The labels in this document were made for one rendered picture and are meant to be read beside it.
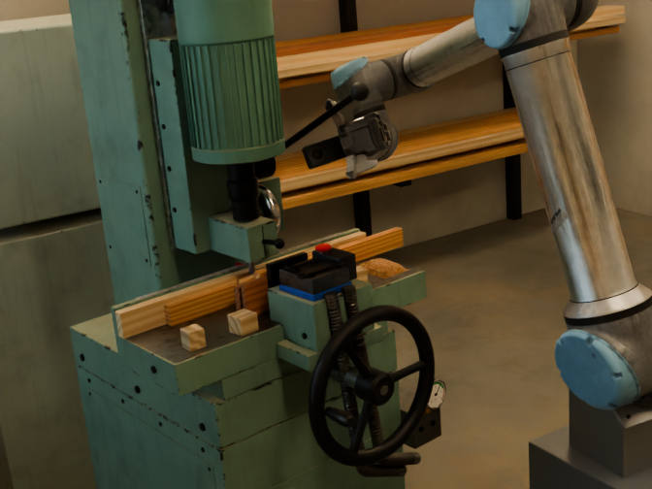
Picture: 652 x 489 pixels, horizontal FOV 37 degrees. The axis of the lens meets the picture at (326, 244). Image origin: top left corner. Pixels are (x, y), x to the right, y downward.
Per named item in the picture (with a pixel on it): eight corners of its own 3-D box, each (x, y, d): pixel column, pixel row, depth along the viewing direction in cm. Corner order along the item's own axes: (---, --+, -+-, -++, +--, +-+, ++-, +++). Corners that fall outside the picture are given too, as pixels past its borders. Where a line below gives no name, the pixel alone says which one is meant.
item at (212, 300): (172, 326, 181) (169, 307, 180) (166, 324, 183) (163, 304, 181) (403, 245, 217) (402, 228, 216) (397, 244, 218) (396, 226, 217)
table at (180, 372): (208, 415, 159) (204, 381, 157) (117, 365, 181) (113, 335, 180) (462, 308, 195) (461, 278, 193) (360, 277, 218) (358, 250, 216)
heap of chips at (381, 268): (385, 278, 197) (384, 270, 196) (352, 269, 204) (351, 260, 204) (409, 270, 201) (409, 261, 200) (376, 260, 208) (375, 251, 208)
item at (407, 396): (415, 449, 202) (413, 415, 200) (375, 431, 211) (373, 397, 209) (443, 435, 207) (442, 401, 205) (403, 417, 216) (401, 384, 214)
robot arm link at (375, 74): (362, 63, 218) (381, 114, 219) (319, 75, 213) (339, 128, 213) (382, 48, 210) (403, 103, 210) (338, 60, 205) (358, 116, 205)
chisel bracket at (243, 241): (251, 271, 186) (246, 228, 183) (211, 257, 196) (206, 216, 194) (282, 261, 190) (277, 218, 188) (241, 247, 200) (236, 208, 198)
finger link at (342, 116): (349, 81, 182) (365, 111, 189) (320, 90, 183) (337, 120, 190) (351, 92, 180) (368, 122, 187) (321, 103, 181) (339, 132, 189)
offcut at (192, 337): (181, 346, 171) (179, 328, 170) (198, 342, 173) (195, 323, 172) (190, 352, 169) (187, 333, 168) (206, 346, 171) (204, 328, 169)
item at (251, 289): (247, 319, 182) (244, 285, 180) (244, 317, 183) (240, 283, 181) (347, 282, 196) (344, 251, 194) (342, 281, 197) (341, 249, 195)
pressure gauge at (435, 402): (426, 422, 199) (424, 385, 196) (413, 416, 201) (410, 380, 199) (447, 411, 202) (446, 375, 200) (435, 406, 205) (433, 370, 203)
